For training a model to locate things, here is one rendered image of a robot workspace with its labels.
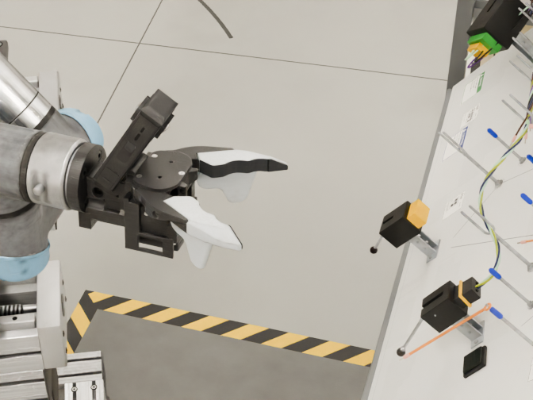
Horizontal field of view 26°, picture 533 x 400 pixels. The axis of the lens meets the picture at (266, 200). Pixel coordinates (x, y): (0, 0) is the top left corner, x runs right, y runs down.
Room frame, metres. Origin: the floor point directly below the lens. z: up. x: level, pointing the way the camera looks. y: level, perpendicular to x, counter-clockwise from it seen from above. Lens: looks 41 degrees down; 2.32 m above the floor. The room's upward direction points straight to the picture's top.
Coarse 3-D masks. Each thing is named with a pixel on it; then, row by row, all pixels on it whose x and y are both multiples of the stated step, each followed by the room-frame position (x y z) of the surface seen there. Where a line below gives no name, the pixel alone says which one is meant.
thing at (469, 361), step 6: (480, 348) 1.09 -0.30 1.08; (486, 348) 1.09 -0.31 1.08; (468, 354) 1.10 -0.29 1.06; (474, 354) 1.09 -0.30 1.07; (480, 354) 1.08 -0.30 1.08; (486, 354) 1.08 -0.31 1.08; (468, 360) 1.08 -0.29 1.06; (474, 360) 1.07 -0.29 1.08; (480, 360) 1.07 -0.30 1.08; (468, 366) 1.07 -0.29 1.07; (474, 366) 1.06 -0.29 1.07; (480, 366) 1.06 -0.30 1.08; (468, 372) 1.06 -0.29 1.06; (474, 372) 1.06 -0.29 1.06
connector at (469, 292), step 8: (472, 280) 1.16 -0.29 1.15; (456, 288) 1.16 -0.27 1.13; (464, 288) 1.15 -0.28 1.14; (472, 288) 1.14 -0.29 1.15; (480, 288) 1.15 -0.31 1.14; (456, 296) 1.14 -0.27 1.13; (464, 296) 1.14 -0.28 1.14; (472, 296) 1.13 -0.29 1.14; (480, 296) 1.14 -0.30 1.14; (464, 304) 1.13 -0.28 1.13
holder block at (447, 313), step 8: (440, 288) 1.17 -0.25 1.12; (448, 288) 1.16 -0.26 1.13; (432, 296) 1.17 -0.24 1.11; (440, 296) 1.15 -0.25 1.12; (448, 296) 1.14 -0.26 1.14; (424, 304) 1.16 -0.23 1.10; (432, 304) 1.15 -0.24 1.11; (440, 304) 1.13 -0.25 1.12; (448, 304) 1.13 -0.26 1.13; (456, 304) 1.13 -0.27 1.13; (424, 312) 1.14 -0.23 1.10; (432, 312) 1.13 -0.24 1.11; (440, 312) 1.13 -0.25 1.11; (448, 312) 1.13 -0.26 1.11; (456, 312) 1.13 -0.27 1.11; (464, 312) 1.13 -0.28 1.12; (424, 320) 1.13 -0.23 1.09; (432, 320) 1.13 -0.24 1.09; (440, 320) 1.13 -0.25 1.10; (448, 320) 1.13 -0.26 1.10; (456, 320) 1.13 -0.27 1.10; (440, 328) 1.13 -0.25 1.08
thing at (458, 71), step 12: (468, 0) 2.06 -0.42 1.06; (480, 0) 2.59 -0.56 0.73; (528, 0) 2.06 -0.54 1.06; (456, 12) 2.06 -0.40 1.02; (468, 12) 2.06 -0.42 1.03; (480, 12) 2.05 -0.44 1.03; (456, 24) 2.06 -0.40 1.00; (468, 24) 2.06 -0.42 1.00; (528, 24) 2.03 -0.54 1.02; (456, 36) 2.06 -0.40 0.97; (468, 36) 2.06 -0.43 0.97; (456, 48) 2.06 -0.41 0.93; (456, 60) 2.06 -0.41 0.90; (468, 60) 2.42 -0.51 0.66; (456, 72) 2.06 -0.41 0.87; (468, 72) 2.36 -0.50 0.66
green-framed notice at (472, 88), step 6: (480, 78) 1.94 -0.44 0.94; (468, 84) 1.96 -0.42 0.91; (474, 84) 1.94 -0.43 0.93; (480, 84) 1.92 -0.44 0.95; (468, 90) 1.93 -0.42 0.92; (474, 90) 1.91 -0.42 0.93; (480, 90) 1.89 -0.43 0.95; (462, 96) 1.93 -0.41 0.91; (468, 96) 1.91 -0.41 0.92; (462, 102) 1.90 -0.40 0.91
